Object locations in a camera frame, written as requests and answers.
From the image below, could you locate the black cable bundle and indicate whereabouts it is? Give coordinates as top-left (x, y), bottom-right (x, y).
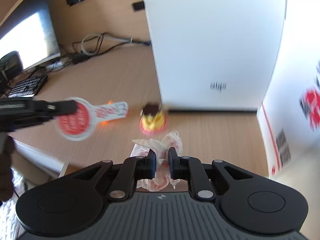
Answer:
top-left (44, 31), bottom-right (152, 67)

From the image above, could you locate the white cardboard box red print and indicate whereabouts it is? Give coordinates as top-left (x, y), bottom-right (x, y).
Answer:
top-left (257, 20), bottom-right (319, 178)

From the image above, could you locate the white coiled cable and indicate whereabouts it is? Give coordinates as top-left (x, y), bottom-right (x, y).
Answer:
top-left (81, 33), bottom-right (135, 55)

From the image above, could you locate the white computer case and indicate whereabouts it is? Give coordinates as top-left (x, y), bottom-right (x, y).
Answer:
top-left (144, 0), bottom-right (286, 111)

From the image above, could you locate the red white round fan card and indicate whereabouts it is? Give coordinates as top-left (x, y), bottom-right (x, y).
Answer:
top-left (55, 97), bottom-right (129, 141)

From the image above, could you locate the white red wrapper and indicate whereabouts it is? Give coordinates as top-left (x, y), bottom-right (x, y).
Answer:
top-left (130, 131), bottom-right (183, 192)

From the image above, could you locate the black keyboard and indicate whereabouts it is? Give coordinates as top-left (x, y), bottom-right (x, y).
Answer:
top-left (8, 74), bottom-right (48, 98)

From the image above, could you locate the orange plastic toy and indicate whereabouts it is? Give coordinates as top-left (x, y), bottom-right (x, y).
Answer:
top-left (100, 100), bottom-right (114, 126)

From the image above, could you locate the computer monitor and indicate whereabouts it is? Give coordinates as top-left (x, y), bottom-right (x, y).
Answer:
top-left (1, 0), bottom-right (61, 70)

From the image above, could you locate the yellow duck toy black hat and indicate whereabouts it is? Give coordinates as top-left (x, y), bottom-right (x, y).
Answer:
top-left (139, 103), bottom-right (167, 135)

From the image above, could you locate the black desk gadget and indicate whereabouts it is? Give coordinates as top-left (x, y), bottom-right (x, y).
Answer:
top-left (1, 51), bottom-right (23, 81)

